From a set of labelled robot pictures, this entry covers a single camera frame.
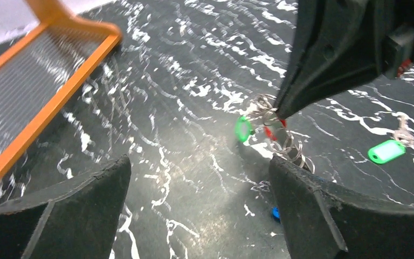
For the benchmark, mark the blue key tag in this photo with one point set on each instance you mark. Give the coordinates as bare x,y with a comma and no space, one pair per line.
275,214

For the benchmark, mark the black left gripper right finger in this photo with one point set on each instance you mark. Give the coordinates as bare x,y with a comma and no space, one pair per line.
322,219

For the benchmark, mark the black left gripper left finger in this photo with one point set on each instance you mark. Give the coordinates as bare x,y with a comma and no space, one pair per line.
76,218

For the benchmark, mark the green key tag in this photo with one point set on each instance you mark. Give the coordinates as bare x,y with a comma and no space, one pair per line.
395,147
243,129

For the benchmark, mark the red key tag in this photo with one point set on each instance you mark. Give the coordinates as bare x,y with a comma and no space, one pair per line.
276,131

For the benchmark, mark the orange wooden shelf rack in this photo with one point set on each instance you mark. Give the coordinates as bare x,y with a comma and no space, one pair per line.
43,70

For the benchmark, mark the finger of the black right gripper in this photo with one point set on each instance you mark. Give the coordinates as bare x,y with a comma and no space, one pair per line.
339,45

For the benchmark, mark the loose green key tag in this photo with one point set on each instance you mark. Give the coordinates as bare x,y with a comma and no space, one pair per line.
395,147

